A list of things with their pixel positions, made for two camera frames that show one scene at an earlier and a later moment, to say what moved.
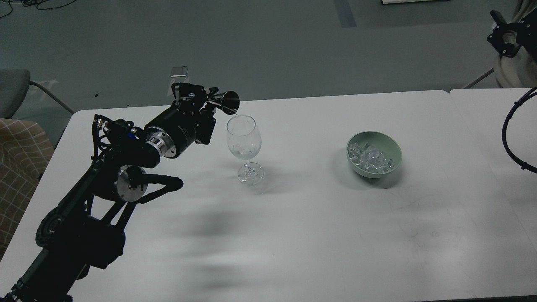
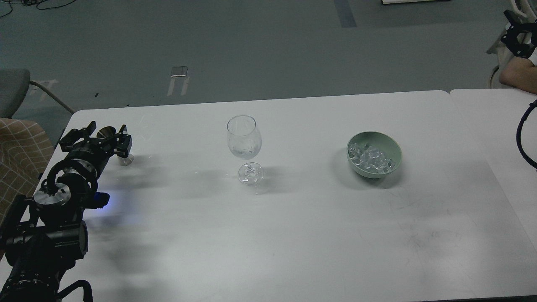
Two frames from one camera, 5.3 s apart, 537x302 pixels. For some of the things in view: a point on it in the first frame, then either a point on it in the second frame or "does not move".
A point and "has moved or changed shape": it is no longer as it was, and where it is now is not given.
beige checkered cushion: [25, 147] does not move
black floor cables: [28, 3] does not move
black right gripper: [526, 34] to [509, 37]
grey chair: [14, 84] does not move
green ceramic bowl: [373, 154] does not move
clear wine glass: [244, 141] does not move
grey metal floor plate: [178, 71] does not move
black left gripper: [190, 119] to [93, 153]
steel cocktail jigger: [228, 102] has moved or changed shape
